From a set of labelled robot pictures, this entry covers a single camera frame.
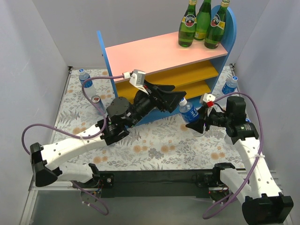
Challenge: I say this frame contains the green Perrier bottle yellow label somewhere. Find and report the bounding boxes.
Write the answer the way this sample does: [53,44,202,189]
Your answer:
[178,0,197,47]

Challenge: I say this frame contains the green Perrier bottle red label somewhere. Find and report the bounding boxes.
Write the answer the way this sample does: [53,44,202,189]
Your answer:
[204,0,230,49]

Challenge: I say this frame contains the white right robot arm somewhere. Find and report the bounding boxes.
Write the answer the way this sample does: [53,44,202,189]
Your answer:
[186,94,293,225]

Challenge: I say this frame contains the blue wooden shelf unit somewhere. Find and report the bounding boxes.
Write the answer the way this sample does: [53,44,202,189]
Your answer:
[96,4,238,127]

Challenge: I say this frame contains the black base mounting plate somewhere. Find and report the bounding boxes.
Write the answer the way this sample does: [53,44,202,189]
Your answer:
[75,169,230,201]

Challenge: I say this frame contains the red bull can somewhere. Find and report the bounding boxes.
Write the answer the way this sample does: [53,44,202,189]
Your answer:
[91,95,106,114]

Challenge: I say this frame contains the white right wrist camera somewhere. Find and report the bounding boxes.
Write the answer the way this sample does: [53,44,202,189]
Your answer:
[200,93,216,107]

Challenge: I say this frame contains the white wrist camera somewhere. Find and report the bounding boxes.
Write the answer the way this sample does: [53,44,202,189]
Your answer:
[200,93,216,107]
[123,69,147,93]

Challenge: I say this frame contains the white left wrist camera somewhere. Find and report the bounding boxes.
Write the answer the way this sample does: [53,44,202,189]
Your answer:
[123,69,147,93]

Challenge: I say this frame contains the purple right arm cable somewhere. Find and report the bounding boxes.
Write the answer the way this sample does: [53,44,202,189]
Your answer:
[202,91,264,220]

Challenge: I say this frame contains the aluminium frame rail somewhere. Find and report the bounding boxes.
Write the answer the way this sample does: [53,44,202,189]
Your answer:
[19,179,77,225]

